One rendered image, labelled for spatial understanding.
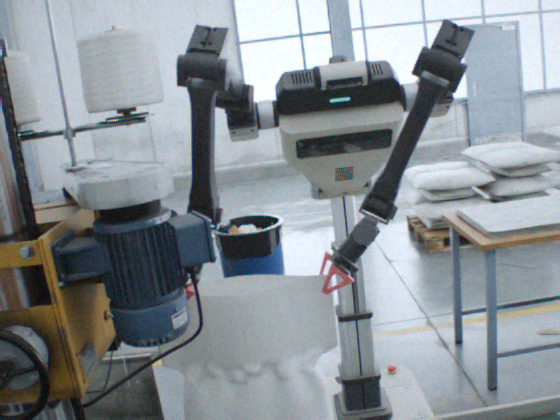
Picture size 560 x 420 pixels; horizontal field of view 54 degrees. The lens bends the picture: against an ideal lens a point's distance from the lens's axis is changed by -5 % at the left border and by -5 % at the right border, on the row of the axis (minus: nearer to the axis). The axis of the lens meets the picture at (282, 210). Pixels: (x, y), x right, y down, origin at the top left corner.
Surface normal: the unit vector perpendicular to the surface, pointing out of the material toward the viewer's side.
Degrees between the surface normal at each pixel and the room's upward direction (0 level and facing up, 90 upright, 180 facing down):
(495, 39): 90
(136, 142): 90
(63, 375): 90
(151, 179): 91
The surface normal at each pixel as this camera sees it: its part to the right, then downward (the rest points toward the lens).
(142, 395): 0.03, 0.22
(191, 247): 0.43, 0.15
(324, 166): 0.11, 0.79
